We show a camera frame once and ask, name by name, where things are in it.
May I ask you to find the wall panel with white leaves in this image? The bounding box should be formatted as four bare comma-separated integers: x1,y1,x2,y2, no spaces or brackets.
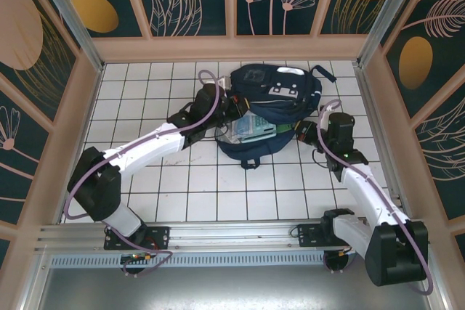
129,0,230,39

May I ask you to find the light blue calculator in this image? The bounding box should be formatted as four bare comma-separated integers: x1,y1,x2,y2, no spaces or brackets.
241,115,277,144

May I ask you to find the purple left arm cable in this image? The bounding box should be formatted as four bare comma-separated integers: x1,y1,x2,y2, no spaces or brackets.
64,69,233,278

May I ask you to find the navy blue backpack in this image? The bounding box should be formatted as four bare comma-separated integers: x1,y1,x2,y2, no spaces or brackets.
214,63,337,170

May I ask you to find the wall panel with pink fronds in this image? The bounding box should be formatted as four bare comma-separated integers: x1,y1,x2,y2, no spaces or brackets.
413,84,465,221

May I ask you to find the small circuit board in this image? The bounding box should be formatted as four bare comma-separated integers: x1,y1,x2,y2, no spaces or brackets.
121,251,154,264

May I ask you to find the perforated metal cable tray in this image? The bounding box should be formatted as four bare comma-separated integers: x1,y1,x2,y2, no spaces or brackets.
49,254,422,268

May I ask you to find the aluminium side rail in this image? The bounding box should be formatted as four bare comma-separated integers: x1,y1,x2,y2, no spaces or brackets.
354,62,415,220

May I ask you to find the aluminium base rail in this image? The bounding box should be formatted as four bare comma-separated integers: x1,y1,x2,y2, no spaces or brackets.
34,218,432,253

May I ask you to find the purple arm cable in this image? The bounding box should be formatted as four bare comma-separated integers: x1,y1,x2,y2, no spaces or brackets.
64,69,233,278
316,98,435,296

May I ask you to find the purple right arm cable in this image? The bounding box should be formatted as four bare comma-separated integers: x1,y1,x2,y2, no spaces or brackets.
316,98,435,296

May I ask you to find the aluminium corner post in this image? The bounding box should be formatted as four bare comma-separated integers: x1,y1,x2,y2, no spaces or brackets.
31,0,106,73
355,0,433,68

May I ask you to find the wall panel with large pink circle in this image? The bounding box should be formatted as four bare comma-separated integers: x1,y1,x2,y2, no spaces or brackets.
0,0,80,124

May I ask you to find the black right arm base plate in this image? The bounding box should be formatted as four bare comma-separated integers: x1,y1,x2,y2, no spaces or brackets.
296,222,341,250

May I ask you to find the wall panel with single flower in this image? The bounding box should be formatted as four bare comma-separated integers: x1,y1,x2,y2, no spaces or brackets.
0,88,51,224

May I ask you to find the wall panel with orange oval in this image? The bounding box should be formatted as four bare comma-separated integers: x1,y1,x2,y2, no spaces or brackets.
384,0,465,119

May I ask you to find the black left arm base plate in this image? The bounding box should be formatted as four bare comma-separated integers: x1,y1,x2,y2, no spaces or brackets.
103,225,171,251

